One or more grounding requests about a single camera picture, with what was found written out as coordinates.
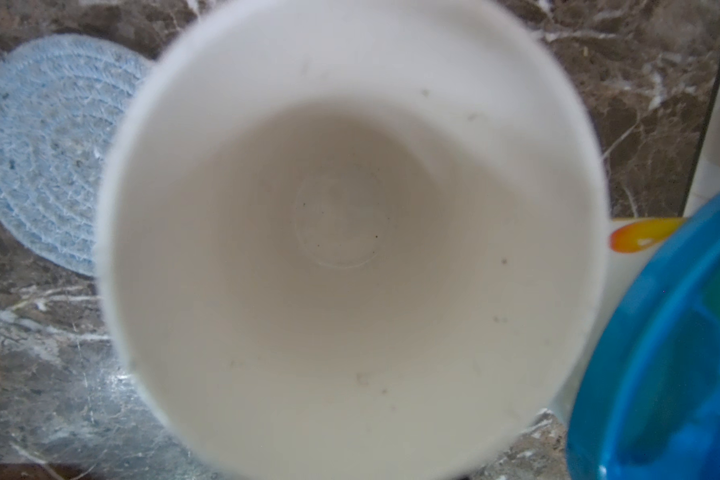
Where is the blue lidded white jar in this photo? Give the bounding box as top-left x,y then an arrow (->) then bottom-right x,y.
551,193 -> 720,479

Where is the blue woven round coaster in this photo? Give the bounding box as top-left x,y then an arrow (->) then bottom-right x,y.
0,34 -> 152,276

